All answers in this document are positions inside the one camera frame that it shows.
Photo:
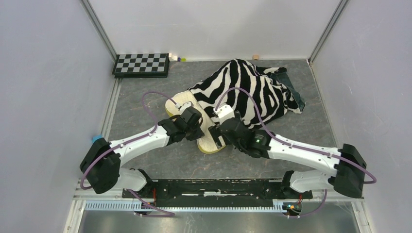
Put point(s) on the light blue cable comb strip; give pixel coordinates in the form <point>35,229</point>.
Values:
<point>113,205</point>

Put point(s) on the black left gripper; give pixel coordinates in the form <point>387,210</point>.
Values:
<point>198,133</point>

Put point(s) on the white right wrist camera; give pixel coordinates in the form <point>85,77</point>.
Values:
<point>223,113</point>

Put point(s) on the small cream toy block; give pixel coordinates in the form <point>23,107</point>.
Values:
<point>175,58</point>

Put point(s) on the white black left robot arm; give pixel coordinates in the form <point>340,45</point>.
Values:
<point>102,166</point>

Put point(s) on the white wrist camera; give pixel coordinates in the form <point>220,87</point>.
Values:
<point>223,113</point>
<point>183,106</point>

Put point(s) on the black white checkerboard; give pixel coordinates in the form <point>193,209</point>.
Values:
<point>146,65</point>

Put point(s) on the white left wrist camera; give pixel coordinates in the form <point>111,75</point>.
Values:
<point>183,106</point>

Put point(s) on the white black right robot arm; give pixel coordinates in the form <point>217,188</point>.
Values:
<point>341,169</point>

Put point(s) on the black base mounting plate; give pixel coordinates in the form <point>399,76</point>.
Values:
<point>218,192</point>

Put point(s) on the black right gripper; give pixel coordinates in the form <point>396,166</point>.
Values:
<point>214,129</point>

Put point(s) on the blue clip on wall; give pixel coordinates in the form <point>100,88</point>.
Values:
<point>97,137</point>

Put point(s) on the zebra striped pillowcase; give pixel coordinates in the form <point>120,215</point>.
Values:
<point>255,93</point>

